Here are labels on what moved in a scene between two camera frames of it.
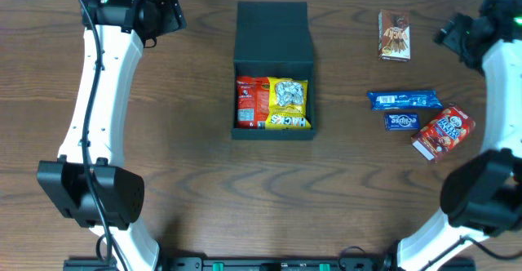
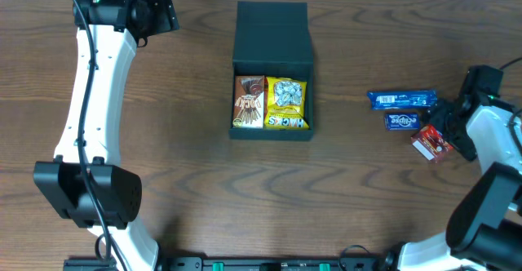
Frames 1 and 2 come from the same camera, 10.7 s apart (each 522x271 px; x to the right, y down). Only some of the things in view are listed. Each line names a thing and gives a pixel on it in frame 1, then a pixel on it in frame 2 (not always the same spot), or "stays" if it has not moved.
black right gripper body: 450,34 -> 449,121
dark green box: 273,39 stays
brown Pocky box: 394,37 -> 249,102
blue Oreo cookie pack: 404,100 stays
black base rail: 270,264 stays
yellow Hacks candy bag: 288,104 stays
